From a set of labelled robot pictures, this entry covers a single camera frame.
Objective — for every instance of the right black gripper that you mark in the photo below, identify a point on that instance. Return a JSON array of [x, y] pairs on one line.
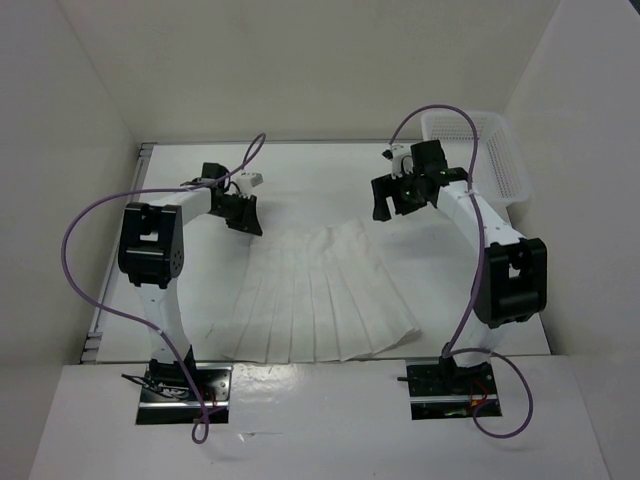
[[386, 186]]

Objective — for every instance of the white pleated skirt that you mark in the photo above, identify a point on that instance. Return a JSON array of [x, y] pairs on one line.
[[316, 295]]

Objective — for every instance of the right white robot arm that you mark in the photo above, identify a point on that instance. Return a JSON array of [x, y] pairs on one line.
[[509, 285]]

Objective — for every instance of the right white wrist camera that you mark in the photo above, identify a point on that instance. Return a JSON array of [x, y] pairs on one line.
[[401, 160]]

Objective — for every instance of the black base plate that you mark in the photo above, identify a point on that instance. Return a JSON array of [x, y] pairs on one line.
[[163, 404], [441, 390]]

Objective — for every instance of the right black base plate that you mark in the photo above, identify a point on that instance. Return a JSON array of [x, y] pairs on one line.
[[441, 390]]

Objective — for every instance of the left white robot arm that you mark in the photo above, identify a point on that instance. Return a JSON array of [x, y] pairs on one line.
[[151, 254]]

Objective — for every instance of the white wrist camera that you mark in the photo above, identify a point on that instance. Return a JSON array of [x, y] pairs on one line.
[[401, 160], [246, 182]]

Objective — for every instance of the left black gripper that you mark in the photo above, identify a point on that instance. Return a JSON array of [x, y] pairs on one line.
[[248, 220]]

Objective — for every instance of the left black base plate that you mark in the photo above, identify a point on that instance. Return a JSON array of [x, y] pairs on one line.
[[163, 404]]

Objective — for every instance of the white plastic mesh basket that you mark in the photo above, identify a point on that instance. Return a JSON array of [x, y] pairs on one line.
[[487, 148]]

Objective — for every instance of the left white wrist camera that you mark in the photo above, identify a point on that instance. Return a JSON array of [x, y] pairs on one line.
[[246, 182]]

